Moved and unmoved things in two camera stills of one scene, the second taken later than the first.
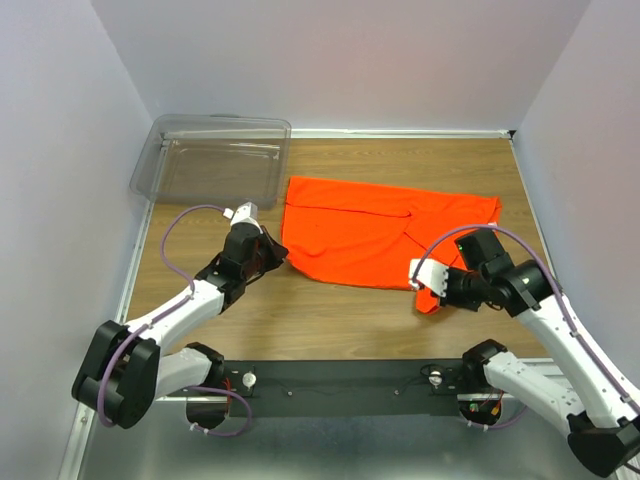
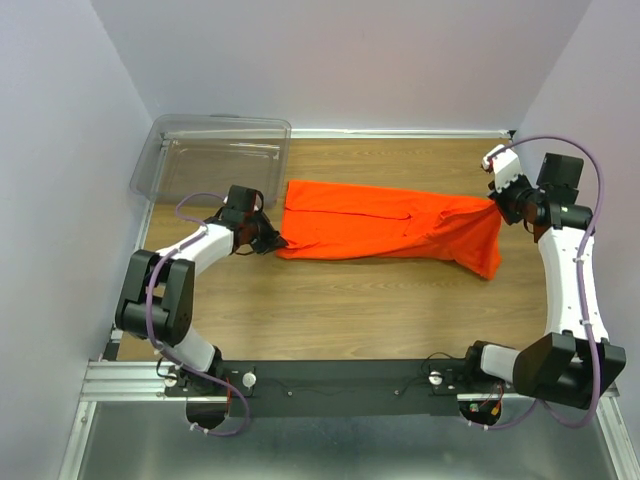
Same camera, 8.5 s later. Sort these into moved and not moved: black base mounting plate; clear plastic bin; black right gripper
Moved: black right gripper
Not moved: clear plastic bin; black base mounting plate
